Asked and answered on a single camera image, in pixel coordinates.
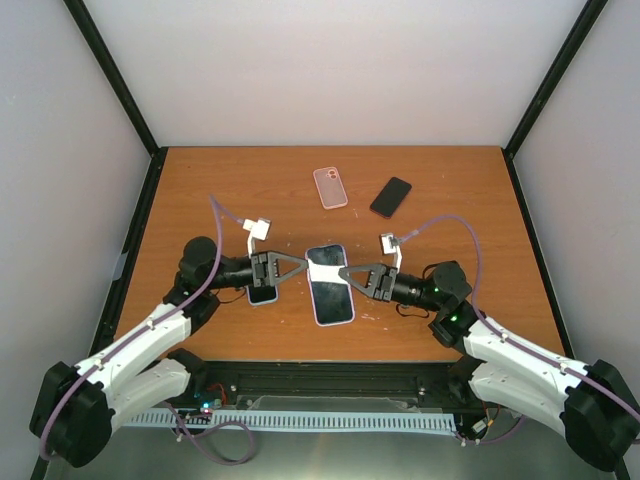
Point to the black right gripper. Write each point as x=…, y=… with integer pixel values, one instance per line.
x=381, y=277

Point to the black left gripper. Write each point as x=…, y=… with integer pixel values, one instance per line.
x=265, y=267

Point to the light blue phone case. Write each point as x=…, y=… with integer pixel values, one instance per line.
x=262, y=295

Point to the black smartphone dark blue edge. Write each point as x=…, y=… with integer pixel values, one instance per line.
x=331, y=295

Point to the lavender phone case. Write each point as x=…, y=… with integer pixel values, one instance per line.
x=331, y=285

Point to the pink phone case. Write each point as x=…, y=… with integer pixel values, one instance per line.
x=330, y=188

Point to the black smartphone red edge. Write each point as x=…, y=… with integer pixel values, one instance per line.
x=390, y=197

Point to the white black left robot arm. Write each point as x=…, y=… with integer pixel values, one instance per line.
x=79, y=407

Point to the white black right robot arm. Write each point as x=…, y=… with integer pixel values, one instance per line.
x=589, y=405

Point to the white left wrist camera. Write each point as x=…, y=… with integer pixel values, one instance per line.
x=257, y=230

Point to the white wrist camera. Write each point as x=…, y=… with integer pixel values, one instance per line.
x=257, y=230
x=390, y=245

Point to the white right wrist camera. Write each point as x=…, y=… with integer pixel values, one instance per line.
x=390, y=245

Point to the black aluminium frame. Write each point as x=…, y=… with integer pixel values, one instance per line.
x=323, y=378

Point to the light blue slotted cable duct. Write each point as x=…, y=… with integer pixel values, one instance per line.
x=323, y=422

